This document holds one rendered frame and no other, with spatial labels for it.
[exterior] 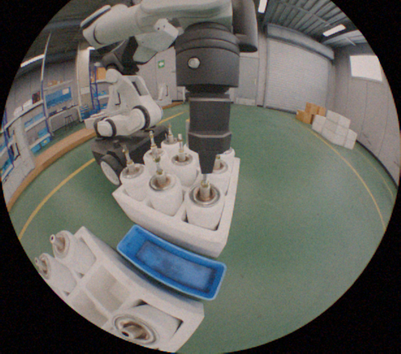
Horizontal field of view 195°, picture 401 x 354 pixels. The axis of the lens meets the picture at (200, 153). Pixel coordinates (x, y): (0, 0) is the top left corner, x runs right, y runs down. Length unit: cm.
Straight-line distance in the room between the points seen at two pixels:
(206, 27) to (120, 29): 15
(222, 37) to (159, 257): 55
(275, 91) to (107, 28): 541
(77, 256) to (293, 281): 64
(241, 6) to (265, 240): 63
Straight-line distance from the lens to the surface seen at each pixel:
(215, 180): 34
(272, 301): 53
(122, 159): 68
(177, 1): 17
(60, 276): 41
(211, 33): 15
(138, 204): 39
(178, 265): 47
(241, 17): 20
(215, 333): 52
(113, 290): 48
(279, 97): 553
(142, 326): 25
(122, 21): 25
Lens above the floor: 46
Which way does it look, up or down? 30 degrees down
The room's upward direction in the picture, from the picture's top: straight up
